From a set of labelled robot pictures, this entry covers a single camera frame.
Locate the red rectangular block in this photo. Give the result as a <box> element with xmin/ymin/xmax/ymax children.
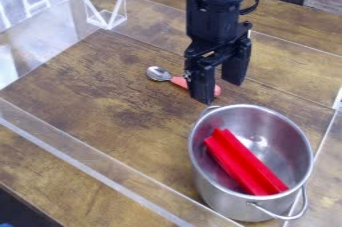
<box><xmin>204</xmin><ymin>128</ymin><xmax>288</xmax><ymax>196</ymax></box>

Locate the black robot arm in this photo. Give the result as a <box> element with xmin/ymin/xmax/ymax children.
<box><xmin>184</xmin><ymin>0</ymin><xmax>259</xmax><ymax>104</ymax></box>

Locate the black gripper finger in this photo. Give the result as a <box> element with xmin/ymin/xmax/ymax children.
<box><xmin>184</xmin><ymin>58</ymin><xmax>215</xmax><ymax>105</ymax></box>
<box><xmin>222</xmin><ymin>38</ymin><xmax>252</xmax><ymax>86</ymax></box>

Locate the clear acrylic barrier panel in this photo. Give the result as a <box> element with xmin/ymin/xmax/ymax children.
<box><xmin>0</xmin><ymin>98</ymin><xmax>243</xmax><ymax>227</ymax></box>

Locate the pink handled metal spoon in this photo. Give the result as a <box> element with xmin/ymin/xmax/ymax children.
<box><xmin>145</xmin><ymin>66</ymin><xmax>222</xmax><ymax>97</ymax></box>

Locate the stainless steel pot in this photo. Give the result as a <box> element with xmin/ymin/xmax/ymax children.
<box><xmin>188</xmin><ymin>104</ymin><xmax>314</xmax><ymax>222</ymax></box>

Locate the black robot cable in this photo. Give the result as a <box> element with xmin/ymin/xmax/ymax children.
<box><xmin>238</xmin><ymin>0</ymin><xmax>262</xmax><ymax>16</ymax></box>

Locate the clear acrylic triangle bracket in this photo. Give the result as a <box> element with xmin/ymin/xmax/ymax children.
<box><xmin>83</xmin><ymin>0</ymin><xmax>127</xmax><ymax>30</ymax></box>

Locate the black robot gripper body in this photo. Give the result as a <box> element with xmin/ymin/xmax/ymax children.
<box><xmin>184</xmin><ymin>0</ymin><xmax>243</xmax><ymax>59</ymax></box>

